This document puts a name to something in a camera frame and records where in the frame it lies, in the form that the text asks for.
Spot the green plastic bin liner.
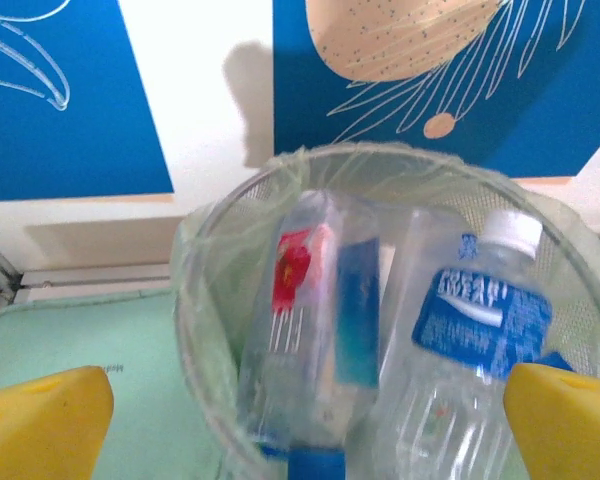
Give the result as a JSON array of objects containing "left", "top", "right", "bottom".
[{"left": 169, "top": 141, "right": 600, "bottom": 480}]

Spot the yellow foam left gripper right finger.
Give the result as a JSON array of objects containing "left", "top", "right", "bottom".
[{"left": 502, "top": 362, "right": 600, "bottom": 480}]

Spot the small clear bottle blue label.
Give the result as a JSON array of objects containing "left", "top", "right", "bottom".
[{"left": 374, "top": 208, "right": 554, "bottom": 480}]

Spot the silver wire mesh waste bin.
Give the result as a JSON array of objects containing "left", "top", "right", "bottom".
[{"left": 172, "top": 142, "right": 600, "bottom": 480}]

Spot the mint green lidded container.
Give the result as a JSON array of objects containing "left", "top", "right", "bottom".
[{"left": 0, "top": 287, "right": 231, "bottom": 480}]

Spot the clear bottle red flower label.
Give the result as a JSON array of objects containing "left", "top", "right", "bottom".
[{"left": 237, "top": 189, "right": 386, "bottom": 480}]

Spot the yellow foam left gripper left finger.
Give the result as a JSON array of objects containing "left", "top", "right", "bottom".
[{"left": 0, "top": 365, "right": 115, "bottom": 480}]

